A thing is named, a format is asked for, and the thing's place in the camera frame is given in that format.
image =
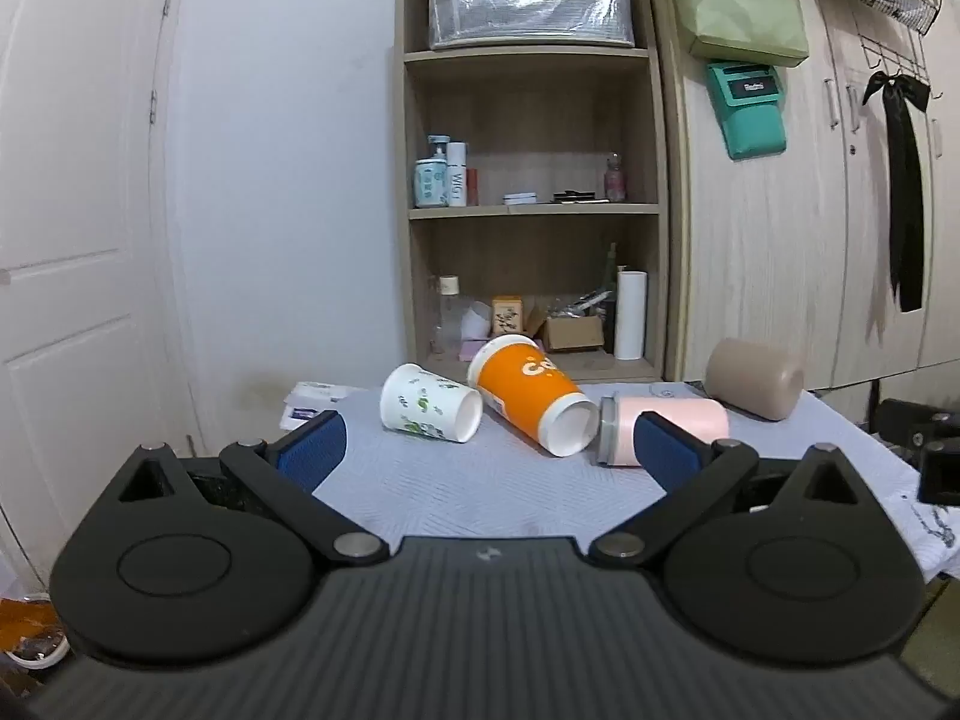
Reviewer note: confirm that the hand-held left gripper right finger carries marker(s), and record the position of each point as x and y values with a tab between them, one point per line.
670	451

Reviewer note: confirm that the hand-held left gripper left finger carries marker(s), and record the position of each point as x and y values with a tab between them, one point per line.
311	451

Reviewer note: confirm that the orange paper cup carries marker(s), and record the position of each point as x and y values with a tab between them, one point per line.
531	403

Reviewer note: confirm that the pink cup with grey lid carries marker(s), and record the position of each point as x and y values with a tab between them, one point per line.
675	415

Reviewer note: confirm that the beige cup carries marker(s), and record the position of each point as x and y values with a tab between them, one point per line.
754	378

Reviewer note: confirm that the white leaf-print paper cup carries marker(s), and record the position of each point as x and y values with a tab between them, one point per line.
429	411

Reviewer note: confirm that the white printed paper sheets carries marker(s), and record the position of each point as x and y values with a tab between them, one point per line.
311	399

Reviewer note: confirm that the white printed cloth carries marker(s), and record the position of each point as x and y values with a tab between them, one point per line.
921	532

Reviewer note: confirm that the white paper roll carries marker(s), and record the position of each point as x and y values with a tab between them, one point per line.
631	315

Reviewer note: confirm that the small cardboard box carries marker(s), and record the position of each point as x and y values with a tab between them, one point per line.
574	331

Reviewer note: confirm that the light blue table cloth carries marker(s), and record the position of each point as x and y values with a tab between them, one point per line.
480	489

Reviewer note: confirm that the green glass bottle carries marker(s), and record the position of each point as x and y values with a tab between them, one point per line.
611	281

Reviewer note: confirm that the clear bottle with beige cap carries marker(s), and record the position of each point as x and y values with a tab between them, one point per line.
448	316

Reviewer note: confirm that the yellow printed box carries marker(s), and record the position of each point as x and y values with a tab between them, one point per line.
508	315

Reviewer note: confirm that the light wooden wardrobe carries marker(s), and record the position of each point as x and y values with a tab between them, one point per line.
810	240

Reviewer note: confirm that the black ribbon bow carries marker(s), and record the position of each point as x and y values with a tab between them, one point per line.
902	187

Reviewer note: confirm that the flat black item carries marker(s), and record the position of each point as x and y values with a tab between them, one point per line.
580	197

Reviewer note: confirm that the small pink bottle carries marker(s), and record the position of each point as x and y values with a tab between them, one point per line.
615	178

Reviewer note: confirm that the flat white tin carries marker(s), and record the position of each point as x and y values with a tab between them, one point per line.
520	198

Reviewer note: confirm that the light blue pump bottle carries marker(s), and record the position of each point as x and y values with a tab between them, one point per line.
430	181

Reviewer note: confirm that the small red box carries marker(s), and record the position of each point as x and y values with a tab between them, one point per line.
472	187

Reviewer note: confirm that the white panel door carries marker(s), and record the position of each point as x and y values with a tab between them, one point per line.
82	240

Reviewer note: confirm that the white cosmetic tube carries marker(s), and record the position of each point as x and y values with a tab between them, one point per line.
457	175

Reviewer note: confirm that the teal pouch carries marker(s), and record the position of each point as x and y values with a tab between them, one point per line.
750	112

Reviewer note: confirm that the wooden shelf unit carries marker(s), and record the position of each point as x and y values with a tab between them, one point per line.
529	112

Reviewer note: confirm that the green faceted bag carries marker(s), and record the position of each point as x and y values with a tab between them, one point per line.
739	19

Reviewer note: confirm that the plastic-wrapped grey box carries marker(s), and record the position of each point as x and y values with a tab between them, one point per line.
529	4

